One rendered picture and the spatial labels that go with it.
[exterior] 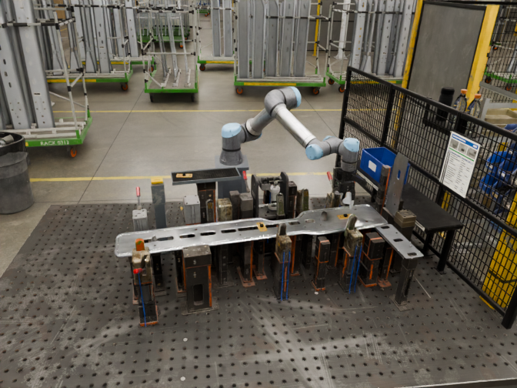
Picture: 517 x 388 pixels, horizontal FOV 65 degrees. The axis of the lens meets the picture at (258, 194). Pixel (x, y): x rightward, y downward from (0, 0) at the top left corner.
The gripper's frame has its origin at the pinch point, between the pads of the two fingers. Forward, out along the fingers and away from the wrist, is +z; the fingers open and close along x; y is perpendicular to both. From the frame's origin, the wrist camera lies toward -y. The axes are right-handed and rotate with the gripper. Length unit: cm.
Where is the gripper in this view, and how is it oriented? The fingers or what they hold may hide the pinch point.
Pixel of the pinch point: (347, 202)
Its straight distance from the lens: 220.1
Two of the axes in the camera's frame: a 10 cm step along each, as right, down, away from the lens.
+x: 2.6, 4.6, -8.5
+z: -0.2, 8.8, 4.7
